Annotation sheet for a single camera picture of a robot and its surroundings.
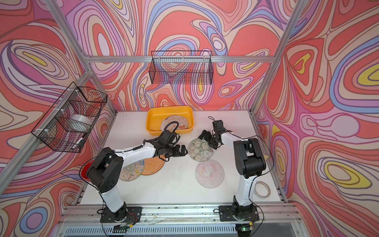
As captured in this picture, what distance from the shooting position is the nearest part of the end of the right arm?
76 cm

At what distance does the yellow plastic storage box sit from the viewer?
3.61 ft

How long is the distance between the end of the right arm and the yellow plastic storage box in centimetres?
17
